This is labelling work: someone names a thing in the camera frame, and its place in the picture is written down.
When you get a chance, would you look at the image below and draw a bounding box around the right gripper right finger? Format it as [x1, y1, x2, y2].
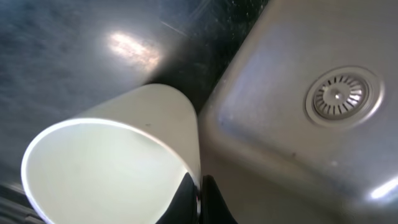
[200, 174, 239, 224]

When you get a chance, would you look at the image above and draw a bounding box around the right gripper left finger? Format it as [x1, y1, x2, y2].
[155, 172, 199, 224]

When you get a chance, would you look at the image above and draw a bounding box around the steel sink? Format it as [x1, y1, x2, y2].
[198, 0, 398, 224]

